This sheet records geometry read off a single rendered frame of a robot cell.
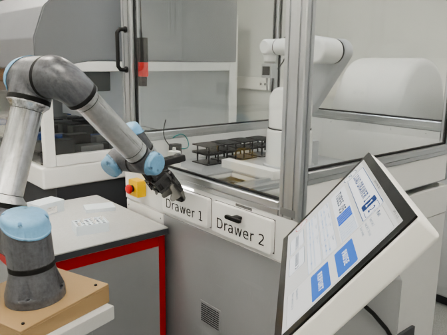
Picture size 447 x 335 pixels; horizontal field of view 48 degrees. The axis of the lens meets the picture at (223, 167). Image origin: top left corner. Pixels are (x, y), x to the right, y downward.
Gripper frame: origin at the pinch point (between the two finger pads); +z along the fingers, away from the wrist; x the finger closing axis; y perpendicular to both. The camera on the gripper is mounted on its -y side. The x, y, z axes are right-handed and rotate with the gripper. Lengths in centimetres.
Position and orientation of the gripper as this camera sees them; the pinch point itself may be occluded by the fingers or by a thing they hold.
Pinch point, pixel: (181, 195)
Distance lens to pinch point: 189.3
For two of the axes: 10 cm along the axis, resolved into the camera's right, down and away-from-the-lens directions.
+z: 4.3, 7.3, 5.4
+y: -6.3, 6.6, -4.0
